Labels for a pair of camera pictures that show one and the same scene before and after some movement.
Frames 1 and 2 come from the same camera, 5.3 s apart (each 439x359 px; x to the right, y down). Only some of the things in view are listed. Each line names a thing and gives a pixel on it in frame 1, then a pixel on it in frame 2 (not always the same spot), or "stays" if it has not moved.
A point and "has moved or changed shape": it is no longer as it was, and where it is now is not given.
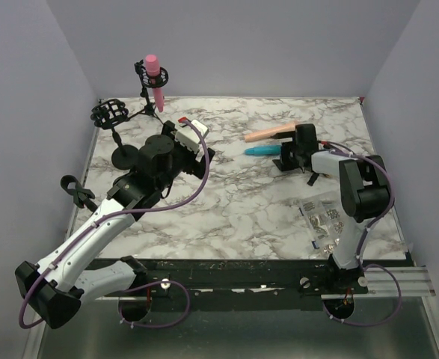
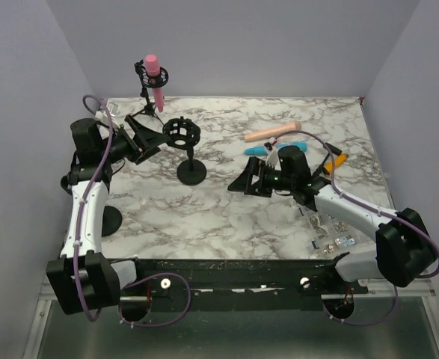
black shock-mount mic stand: [108, 114] has moved or changed shape
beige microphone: [269, 132] stays
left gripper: [195, 167] → [151, 139]
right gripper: [286, 163] → [243, 182]
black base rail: [203, 283] stays
